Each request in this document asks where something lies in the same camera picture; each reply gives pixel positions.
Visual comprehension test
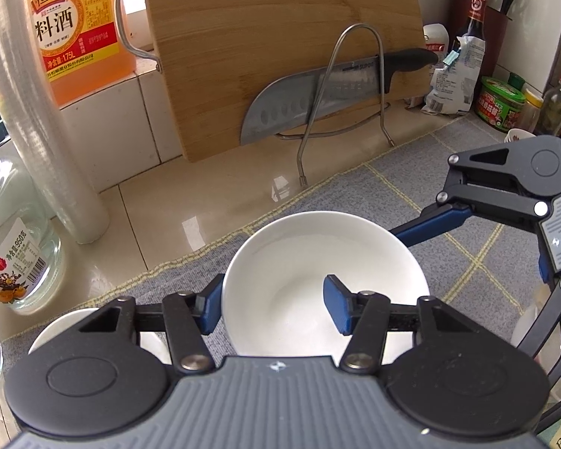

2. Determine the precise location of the clear oil bottle red cap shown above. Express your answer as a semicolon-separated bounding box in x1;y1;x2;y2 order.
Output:
533;77;561;136

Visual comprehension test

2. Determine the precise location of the bamboo cutting board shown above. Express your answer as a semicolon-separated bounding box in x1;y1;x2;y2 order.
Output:
145;0;423;162

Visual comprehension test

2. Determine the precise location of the yellow lid spice jar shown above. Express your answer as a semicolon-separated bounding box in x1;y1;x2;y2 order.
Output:
517;87;543;133

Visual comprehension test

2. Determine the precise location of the green lid sauce jar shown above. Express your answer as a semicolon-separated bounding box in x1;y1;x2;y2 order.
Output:
474;76;526;133

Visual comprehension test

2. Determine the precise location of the wire cutting board rack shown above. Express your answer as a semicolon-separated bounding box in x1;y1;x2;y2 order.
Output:
280;23;385;187

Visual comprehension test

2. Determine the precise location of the glass jar green lid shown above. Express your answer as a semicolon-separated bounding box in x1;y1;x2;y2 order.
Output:
0;158;64;315

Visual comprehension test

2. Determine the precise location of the black handled kitchen knife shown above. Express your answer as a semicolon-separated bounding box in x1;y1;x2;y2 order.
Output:
240;48;439;145

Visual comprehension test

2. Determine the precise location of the plastic wrap roll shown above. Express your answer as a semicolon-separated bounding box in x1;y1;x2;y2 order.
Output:
0;0;109;244

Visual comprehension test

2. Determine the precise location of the red white seasoning bag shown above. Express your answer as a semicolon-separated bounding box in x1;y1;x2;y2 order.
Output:
423;23;450;63

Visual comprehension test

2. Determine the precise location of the plain white bowl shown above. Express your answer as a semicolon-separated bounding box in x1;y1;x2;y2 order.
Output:
26;306;170;366

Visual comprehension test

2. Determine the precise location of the orange cooking wine jug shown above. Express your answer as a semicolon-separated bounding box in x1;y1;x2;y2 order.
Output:
28;0;135;106

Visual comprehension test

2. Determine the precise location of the dark red knife block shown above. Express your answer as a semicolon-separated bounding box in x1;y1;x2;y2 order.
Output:
448;0;511;80

